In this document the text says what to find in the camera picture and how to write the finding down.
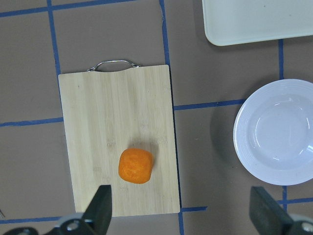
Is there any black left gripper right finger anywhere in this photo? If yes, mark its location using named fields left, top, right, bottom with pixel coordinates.
left=249, top=187, right=293, bottom=235

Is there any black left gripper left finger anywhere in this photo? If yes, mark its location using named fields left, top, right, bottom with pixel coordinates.
left=82, top=185, right=112, bottom=235

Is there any orange fruit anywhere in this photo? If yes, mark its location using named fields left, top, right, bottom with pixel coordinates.
left=118, top=148, right=154, bottom=184

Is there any white round plate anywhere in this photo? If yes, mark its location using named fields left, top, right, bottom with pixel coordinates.
left=233, top=79, right=313, bottom=186

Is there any cream bear tray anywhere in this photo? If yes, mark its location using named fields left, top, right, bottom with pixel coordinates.
left=202, top=0, right=313, bottom=47

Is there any bamboo cutting board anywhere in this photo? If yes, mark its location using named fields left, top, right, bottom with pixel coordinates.
left=58, top=65, right=180, bottom=217

